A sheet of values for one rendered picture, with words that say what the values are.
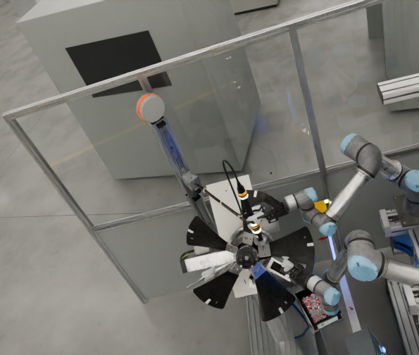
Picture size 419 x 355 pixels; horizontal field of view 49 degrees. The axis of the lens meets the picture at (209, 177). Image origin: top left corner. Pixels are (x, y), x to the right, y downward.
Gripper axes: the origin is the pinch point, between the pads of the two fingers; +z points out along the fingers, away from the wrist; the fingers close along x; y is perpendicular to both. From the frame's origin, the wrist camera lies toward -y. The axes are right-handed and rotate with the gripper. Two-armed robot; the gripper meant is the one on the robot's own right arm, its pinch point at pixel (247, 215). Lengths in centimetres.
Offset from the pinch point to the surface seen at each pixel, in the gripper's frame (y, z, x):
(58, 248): 150, 201, 202
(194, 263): 37, 39, 15
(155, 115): -37, 28, 62
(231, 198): 20.4, 5.5, 37.8
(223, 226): 31.7, 15.5, 30.1
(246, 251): 23.5, 7.0, -1.5
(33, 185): 150, 248, 337
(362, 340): 23, -26, -67
